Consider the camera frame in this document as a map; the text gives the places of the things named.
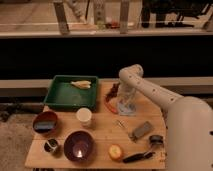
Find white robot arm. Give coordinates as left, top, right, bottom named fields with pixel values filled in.
left=119, top=64, right=213, bottom=171

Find metal clip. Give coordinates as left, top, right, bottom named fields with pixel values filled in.
left=115, top=120, right=127, bottom=130

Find green plastic tray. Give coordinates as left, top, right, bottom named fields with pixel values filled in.
left=44, top=75, right=98, bottom=111

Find small metal can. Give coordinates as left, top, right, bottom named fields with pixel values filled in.
left=44, top=139, right=59, bottom=154

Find dark red grapes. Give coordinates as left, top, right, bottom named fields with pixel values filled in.
left=106, top=83, right=119, bottom=99

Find white cup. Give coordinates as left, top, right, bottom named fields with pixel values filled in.
left=76, top=108, right=92, bottom=126

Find blue sponge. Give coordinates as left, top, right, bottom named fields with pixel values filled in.
left=34, top=122, right=54, bottom=131

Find orange fruit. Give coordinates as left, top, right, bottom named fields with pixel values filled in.
left=108, top=144, right=123, bottom=161

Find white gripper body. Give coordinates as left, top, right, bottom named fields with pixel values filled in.
left=118, top=88, right=136, bottom=106

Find orange carrot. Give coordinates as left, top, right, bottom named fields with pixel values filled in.
left=104, top=99, right=118, bottom=114

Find purple bowl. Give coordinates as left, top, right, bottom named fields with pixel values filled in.
left=63, top=131, right=94, bottom=162

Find black handled peeler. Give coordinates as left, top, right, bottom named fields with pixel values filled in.
left=122, top=152, right=155, bottom=163

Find grey sponge block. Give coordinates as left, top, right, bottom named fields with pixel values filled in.
left=132, top=121, right=153, bottom=140

